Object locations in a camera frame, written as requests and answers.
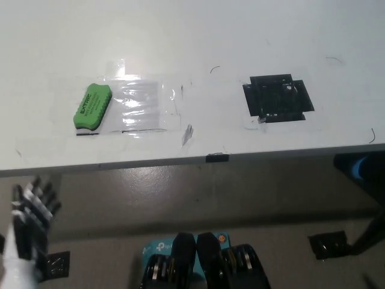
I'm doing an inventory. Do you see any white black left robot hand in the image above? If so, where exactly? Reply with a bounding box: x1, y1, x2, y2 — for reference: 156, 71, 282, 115
0, 176, 63, 289

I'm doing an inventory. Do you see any green whiteboard eraser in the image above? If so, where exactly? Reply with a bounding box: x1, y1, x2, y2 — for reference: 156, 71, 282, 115
73, 82, 114, 137

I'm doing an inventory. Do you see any teal TP-Link box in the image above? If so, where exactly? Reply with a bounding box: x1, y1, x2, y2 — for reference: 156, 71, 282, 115
141, 231, 231, 276

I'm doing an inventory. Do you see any clear tape patch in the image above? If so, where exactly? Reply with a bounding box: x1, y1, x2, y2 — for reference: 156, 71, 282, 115
105, 58, 178, 132

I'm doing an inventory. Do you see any small torn clear tape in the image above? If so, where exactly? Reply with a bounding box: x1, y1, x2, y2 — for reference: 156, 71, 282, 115
180, 123, 195, 148

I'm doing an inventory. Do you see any small black tape strip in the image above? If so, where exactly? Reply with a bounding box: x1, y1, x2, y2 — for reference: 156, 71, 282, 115
206, 153, 230, 164

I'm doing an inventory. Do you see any black tape square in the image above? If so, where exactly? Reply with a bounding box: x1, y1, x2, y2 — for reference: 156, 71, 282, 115
242, 73, 315, 123

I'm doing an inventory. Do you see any black and blue object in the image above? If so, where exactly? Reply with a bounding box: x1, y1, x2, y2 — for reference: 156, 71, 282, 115
333, 152, 385, 189

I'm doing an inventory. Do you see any black table leg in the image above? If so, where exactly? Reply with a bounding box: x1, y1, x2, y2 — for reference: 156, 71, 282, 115
351, 210, 385, 256

